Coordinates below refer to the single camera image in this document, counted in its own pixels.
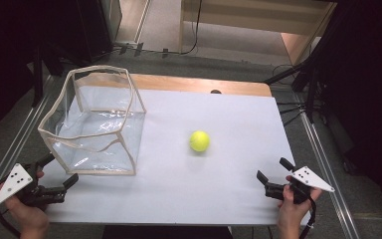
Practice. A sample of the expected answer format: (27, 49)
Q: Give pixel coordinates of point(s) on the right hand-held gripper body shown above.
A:
(308, 181)

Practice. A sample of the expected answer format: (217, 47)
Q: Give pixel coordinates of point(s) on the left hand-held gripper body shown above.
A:
(13, 182)

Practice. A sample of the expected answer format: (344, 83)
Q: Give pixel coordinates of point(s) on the person's right hand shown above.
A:
(291, 212)

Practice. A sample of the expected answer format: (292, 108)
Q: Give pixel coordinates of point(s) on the white table mat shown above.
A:
(219, 186)

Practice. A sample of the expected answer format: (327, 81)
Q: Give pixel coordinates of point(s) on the clear box with beige trim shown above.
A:
(96, 132)

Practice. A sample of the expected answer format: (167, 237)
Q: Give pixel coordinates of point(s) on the yellow tennis ball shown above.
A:
(199, 141)

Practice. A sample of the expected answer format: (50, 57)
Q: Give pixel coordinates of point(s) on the black metal stand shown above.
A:
(38, 76)

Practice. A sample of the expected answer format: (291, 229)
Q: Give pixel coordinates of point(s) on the black tripod stand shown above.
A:
(311, 66)

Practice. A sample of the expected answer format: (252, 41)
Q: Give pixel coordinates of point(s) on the black cabinet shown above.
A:
(94, 30)

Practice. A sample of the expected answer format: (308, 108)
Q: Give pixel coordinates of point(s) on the light wooden shelf unit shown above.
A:
(262, 20)

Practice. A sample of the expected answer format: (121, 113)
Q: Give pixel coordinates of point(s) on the metal floor rail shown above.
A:
(331, 182)
(10, 149)

